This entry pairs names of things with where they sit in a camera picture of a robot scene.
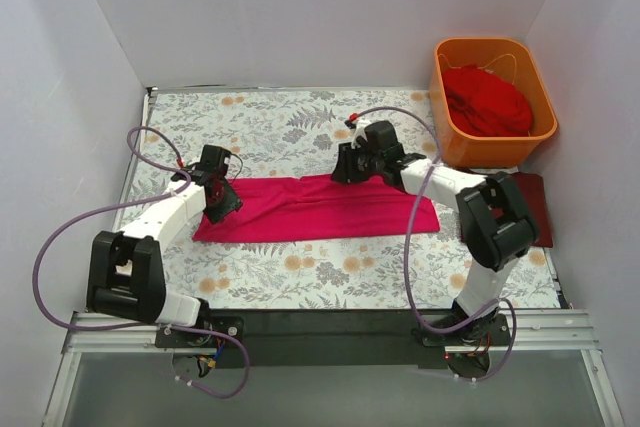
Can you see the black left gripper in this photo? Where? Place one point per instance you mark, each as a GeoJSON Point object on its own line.
{"type": "Point", "coordinates": [226, 204]}

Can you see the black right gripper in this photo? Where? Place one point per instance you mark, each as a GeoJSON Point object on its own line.
{"type": "Point", "coordinates": [347, 170]}

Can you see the pink t shirt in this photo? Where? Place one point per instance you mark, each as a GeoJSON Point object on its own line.
{"type": "Point", "coordinates": [309, 208]}

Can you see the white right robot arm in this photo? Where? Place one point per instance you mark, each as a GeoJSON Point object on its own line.
{"type": "Point", "coordinates": [496, 223]}

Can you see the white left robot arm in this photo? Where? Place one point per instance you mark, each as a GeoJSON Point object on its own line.
{"type": "Point", "coordinates": [127, 277]}

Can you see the floral table cloth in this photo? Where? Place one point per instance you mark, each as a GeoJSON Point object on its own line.
{"type": "Point", "coordinates": [293, 134]}

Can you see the red t shirt in basket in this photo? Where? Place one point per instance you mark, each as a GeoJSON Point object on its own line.
{"type": "Point", "coordinates": [483, 105]}

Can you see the orange plastic basket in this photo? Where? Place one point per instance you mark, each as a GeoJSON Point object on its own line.
{"type": "Point", "coordinates": [511, 61]}

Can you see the folded maroon t shirt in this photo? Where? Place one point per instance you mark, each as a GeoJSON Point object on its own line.
{"type": "Point", "coordinates": [532, 188]}

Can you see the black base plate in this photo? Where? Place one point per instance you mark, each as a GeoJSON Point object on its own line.
{"type": "Point", "coordinates": [292, 338]}

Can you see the aluminium frame rail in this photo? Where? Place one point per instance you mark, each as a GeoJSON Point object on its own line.
{"type": "Point", "coordinates": [335, 368]}

